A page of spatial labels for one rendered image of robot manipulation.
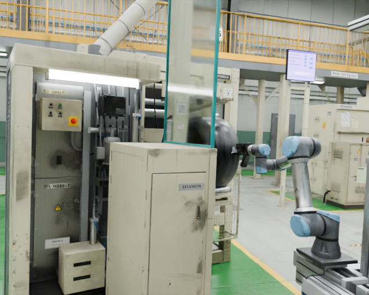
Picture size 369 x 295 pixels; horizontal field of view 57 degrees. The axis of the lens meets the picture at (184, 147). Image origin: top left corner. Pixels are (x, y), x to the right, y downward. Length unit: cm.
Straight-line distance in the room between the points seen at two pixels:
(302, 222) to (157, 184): 76
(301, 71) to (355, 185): 233
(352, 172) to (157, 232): 569
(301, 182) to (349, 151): 508
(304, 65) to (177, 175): 533
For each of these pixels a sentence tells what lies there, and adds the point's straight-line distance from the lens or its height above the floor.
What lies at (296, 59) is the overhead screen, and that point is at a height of 270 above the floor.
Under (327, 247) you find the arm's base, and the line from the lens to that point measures 202.
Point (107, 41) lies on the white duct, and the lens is 266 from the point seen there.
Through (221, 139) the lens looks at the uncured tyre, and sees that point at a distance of 251.
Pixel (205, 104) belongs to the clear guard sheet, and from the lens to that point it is 184.
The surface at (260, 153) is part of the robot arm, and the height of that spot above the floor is 122.
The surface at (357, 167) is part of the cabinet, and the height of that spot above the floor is 79.
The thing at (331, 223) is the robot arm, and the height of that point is 90.
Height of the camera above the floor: 136
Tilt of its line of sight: 3 degrees down
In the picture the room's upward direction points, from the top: 2 degrees clockwise
